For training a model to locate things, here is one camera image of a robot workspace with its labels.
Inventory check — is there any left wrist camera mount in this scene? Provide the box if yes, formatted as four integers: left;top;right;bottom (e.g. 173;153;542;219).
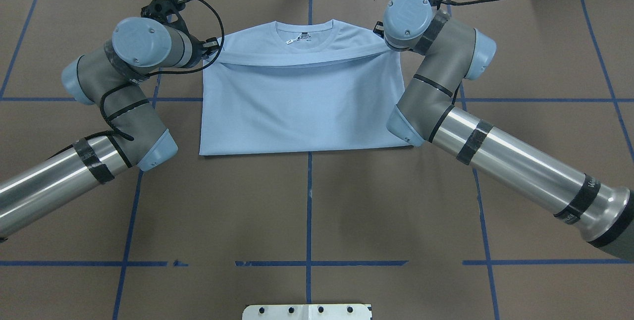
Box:
140;0;189;34

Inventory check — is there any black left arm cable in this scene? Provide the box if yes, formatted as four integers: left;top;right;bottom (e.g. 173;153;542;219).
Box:
50;0;225;160

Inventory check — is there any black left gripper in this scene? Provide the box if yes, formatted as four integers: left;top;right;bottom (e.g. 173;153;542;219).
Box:
188;34;220;67

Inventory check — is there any white hang tag fastener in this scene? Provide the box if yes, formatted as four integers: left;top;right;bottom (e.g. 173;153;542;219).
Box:
285;33;311;45

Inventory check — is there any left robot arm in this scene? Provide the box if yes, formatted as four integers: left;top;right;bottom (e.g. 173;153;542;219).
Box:
0;17;225;242

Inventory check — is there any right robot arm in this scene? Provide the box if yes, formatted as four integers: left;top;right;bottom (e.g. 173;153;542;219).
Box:
374;0;634;262

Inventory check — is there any light blue t-shirt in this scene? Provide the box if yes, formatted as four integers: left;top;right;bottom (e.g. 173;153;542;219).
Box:
199;20;406;156

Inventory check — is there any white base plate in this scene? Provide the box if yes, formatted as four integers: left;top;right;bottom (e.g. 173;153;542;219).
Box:
242;304;373;320

